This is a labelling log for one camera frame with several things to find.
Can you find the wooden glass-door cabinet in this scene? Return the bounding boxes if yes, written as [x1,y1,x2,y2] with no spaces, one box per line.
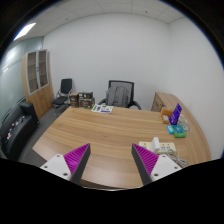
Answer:
[22,50,52,118]

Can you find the black leather sofa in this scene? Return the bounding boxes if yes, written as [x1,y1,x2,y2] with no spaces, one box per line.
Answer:
[0,102,39,161]

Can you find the ceiling light panel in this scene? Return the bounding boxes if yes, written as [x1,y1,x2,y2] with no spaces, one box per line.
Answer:
[14,23,36,41]

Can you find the purple box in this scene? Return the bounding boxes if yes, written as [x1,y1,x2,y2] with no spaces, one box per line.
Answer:
[169,104,182,125]

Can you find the black visitor chair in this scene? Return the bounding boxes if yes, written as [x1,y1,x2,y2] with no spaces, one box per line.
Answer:
[52,78,72,115]

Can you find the wooden side cabinet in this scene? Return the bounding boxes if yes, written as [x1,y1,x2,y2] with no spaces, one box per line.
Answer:
[151,92,180,112]

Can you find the white green booklet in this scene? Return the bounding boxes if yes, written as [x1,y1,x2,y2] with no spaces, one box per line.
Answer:
[92,104,113,113]

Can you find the green box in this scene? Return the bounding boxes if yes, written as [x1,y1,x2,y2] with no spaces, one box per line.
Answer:
[172,125,186,138]

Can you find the orange box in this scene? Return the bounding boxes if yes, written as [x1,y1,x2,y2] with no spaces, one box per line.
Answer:
[161,107,173,124]

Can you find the blue small box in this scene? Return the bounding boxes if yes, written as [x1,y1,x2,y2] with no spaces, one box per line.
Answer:
[166,125,174,134]

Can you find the dark cardboard box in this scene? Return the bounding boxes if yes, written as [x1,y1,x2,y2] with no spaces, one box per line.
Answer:
[78,92,95,109]

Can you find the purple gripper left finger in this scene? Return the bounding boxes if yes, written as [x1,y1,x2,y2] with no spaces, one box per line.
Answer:
[40,143,92,185]

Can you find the white power strip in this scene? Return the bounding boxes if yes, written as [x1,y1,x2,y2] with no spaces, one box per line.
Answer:
[139,141,176,154]

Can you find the brown cardboard box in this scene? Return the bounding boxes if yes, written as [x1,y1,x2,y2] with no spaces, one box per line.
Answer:
[69,92,79,108]

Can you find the white charger cable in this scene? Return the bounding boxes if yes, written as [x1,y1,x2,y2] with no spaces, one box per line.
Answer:
[165,149,190,168]

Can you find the white charger plug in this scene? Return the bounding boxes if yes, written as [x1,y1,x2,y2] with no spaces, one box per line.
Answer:
[151,137,160,153]

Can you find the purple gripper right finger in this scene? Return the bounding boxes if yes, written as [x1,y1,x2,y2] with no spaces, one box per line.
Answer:
[131,143,183,186]

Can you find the grey mesh office chair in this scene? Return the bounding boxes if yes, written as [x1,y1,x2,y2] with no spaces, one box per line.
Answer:
[99,80,141,109]

